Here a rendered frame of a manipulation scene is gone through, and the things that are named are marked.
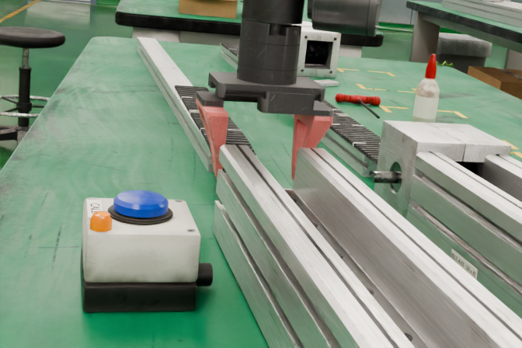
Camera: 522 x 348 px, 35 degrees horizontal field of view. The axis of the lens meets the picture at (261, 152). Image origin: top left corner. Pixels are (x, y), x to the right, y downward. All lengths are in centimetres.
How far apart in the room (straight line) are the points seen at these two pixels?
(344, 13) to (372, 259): 25
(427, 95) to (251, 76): 61
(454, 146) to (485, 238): 15
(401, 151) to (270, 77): 16
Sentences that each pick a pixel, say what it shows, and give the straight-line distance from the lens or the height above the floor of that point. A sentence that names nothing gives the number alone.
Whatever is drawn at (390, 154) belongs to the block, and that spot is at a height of 85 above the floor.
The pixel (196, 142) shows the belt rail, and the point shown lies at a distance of 103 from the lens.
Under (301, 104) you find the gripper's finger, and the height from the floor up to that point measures 90.
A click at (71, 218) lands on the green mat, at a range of 77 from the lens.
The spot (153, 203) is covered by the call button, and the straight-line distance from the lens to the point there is 59.
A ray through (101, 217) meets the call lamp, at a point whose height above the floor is 85.
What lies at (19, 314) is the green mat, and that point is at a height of 78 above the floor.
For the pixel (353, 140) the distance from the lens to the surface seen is 103.
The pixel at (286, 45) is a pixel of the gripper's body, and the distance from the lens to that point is 75.
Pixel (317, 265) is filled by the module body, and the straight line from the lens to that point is 48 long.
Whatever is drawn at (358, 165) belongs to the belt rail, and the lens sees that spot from 101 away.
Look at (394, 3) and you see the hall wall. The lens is 1214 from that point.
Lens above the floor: 104
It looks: 14 degrees down
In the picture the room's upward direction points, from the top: 6 degrees clockwise
